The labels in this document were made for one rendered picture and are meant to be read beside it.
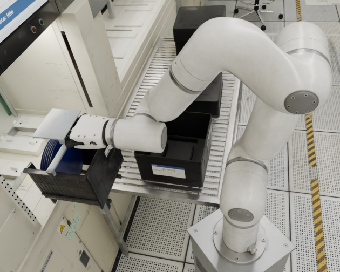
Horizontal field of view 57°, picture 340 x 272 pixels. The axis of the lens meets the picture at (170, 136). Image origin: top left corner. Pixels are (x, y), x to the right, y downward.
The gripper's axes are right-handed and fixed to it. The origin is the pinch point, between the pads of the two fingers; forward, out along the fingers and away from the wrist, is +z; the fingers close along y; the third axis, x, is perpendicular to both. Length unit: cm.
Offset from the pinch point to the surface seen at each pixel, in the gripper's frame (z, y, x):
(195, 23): -19, 111, -24
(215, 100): -37, 63, -39
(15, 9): 15.0, 20.8, 26.4
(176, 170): -27, 18, -39
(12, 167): 40, 6, -34
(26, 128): 48, 30, -35
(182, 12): -9, 125, -24
